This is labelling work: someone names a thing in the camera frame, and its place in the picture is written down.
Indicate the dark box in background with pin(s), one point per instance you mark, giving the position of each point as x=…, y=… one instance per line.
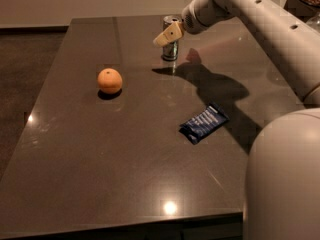
x=301, y=10

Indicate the silver blue Red Bull can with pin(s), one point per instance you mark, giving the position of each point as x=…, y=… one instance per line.
x=170, y=51

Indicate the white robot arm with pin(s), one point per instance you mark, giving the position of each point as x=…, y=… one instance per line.
x=282, y=183

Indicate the orange fruit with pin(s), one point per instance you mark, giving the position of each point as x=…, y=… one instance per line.
x=109, y=81

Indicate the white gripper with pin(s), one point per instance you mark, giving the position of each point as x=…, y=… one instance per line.
x=196, y=20

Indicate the blue snack bar wrapper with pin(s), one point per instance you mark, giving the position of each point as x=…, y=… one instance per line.
x=202, y=125

